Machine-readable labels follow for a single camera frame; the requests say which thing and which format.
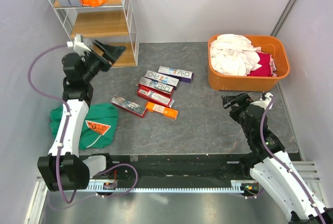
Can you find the aluminium cable duct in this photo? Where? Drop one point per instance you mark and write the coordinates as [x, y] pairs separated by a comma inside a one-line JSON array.
[[100, 187]]

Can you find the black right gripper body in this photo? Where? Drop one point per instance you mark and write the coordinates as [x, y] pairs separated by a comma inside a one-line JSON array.
[[239, 111]]

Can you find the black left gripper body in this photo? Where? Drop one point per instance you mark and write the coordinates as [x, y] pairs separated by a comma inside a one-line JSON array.
[[94, 63]]

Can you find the red cloth in basin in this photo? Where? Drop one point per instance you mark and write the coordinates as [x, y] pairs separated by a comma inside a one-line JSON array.
[[267, 69]]

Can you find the red silver r&o box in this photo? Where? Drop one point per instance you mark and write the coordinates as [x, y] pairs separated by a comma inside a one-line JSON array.
[[159, 87], [129, 106]]

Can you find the white wire wooden shelf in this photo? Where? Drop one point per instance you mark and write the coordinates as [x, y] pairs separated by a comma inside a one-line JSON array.
[[112, 23]]

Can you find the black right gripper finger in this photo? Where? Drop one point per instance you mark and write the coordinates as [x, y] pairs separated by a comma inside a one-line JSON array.
[[228, 98], [229, 104]]

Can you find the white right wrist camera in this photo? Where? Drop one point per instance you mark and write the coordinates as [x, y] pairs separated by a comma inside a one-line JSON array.
[[266, 99]]

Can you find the red silver R&O box front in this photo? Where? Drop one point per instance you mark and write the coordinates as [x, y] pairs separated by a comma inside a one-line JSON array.
[[129, 106]]

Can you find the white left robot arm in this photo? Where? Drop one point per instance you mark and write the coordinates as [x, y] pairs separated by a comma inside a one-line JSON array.
[[62, 168]]

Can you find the red barcode toothpaste box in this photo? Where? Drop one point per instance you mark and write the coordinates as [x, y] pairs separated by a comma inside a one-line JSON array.
[[155, 97]]

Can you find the green cloth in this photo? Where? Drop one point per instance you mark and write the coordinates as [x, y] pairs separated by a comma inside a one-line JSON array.
[[99, 126]]

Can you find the white cloth in basin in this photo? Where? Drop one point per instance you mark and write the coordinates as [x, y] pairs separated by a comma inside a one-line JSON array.
[[234, 55]]

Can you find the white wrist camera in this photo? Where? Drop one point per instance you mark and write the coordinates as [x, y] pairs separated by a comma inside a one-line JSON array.
[[78, 45], [266, 99]]

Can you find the purple silver toothpaste box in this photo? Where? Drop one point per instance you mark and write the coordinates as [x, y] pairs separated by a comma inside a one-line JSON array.
[[162, 78]]

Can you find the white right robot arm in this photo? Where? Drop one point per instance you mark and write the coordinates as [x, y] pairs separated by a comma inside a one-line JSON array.
[[270, 165]]

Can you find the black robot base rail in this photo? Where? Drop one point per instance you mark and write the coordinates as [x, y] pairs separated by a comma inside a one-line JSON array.
[[179, 171]]

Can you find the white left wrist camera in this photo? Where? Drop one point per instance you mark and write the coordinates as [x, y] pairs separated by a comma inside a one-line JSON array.
[[78, 45]]

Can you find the orange box with label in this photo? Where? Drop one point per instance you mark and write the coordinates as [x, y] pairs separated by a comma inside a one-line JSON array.
[[167, 112]]

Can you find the purple silver R&O box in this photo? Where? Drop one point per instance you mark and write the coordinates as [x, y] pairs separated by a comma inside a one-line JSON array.
[[182, 75]]

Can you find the orange plastic basin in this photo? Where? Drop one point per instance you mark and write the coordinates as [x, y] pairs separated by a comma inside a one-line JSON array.
[[270, 45]]

